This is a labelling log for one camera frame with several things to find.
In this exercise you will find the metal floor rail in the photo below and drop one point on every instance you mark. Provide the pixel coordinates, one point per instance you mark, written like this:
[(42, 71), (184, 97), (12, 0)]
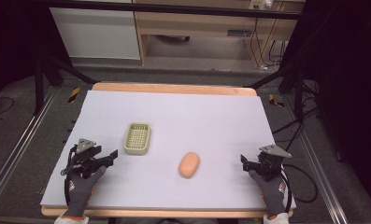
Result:
[(326, 180), (16, 146)]

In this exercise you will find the black metal frame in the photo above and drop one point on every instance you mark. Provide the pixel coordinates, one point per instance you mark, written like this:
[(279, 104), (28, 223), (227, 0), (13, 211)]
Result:
[(174, 9)]

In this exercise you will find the white table mat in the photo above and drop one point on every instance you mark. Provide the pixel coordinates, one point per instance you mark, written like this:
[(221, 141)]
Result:
[(174, 124)]

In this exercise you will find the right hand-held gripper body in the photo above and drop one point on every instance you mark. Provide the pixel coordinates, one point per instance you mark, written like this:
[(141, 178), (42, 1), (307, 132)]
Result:
[(268, 161)]

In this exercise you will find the wooden desk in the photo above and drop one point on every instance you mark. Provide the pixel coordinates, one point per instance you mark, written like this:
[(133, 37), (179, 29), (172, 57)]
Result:
[(202, 28)]

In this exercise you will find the white power strip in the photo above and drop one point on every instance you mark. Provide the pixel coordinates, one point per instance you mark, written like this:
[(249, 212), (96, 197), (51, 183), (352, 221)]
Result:
[(261, 4)]

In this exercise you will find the orange bread roll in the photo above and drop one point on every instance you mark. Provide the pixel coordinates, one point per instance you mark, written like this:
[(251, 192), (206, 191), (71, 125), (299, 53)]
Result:
[(189, 165)]

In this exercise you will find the person's left hand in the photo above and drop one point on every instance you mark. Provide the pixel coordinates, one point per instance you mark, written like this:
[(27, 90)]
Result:
[(81, 189)]

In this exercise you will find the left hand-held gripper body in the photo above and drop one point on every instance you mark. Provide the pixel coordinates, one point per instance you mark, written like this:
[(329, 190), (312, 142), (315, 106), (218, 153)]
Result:
[(84, 155)]

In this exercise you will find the white cabinet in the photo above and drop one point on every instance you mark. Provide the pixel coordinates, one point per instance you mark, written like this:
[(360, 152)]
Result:
[(94, 32)]

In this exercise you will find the pale yellow soap dish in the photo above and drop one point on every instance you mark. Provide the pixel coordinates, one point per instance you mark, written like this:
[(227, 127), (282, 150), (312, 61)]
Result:
[(137, 138)]

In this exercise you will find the wooden table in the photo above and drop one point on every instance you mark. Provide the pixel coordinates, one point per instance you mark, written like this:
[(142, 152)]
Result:
[(174, 88)]

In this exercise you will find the person's right hand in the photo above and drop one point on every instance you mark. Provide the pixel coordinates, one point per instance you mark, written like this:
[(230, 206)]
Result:
[(271, 193)]

